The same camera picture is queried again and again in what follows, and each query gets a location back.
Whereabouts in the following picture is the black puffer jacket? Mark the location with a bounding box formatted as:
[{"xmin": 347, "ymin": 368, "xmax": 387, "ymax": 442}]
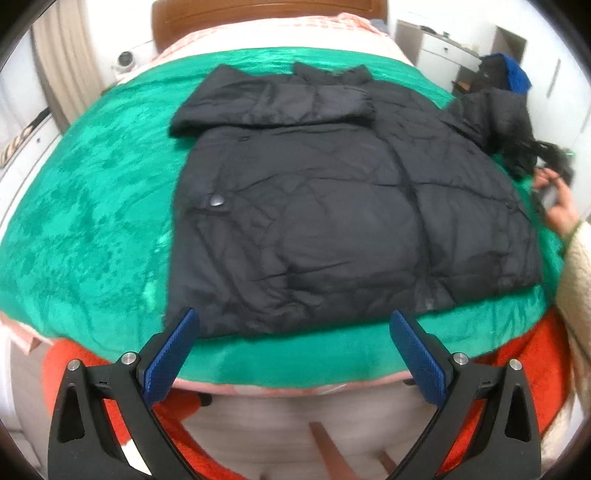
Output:
[{"xmin": 165, "ymin": 63, "xmax": 569, "ymax": 338}]

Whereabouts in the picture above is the cream fleece sleeve forearm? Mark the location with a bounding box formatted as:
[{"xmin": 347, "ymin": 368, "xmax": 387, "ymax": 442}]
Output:
[{"xmin": 554, "ymin": 221, "xmax": 591, "ymax": 370}]

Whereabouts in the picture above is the person's right hand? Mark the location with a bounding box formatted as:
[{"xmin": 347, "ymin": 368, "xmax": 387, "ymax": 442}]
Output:
[{"xmin": 533, "ymin": 168, "xmax": 581, "ymax": 240}]

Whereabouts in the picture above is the red orange fleece garment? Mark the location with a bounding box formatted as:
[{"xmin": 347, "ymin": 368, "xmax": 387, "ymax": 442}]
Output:
[{"xmin": 41, "ymin": 308, "xmax": 573, "ymax": 479}]

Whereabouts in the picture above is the white side cabinet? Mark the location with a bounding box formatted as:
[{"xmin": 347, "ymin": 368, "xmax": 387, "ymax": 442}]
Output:
[{"xmin": 1, "ymin": 108, "xmax": 62, "ymax": 190}]

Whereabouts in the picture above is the small round white device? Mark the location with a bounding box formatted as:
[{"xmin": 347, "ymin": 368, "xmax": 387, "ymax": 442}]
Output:
[{"xmin": 112, "ymin": 50, "xmax": 136, "ymax": 75}]

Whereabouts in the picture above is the white desk with drawer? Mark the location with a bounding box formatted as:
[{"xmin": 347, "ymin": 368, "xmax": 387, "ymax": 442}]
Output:
[{"xmin": 394, "ymin": 20, "xmax": 481, "ymax": 92}]

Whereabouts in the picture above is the beige curtain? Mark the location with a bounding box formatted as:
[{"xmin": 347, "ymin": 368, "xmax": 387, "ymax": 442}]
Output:
[{"xmin": 31, "ymin": 1, "xmax": 110, "ymax": 133}]

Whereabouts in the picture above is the wooden bed headboard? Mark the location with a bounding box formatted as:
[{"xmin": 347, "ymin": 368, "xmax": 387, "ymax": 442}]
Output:
[{"xmin": 151, "ymin": 0, "xmax": 388, "ymax": 53}]

